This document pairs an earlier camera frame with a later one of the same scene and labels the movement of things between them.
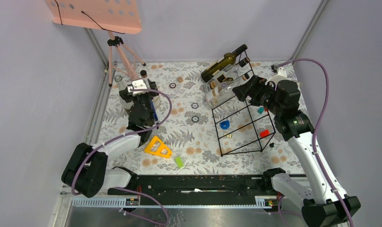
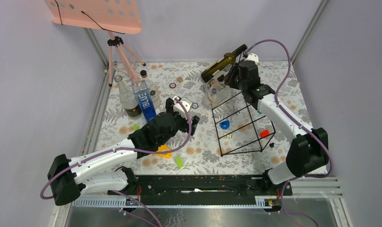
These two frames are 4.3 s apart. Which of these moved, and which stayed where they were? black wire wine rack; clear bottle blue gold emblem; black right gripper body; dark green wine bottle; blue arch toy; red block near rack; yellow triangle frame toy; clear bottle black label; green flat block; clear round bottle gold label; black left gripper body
Moved: black left gripper body; black right gripper body
Stayed: green flat block; black wire wine rack; clear bottle black label; yellow triangle frame toy; red block near rack; dark green wine bottle; blue arch toy; clear bottle blue gold emblem; clear round bottle gold label
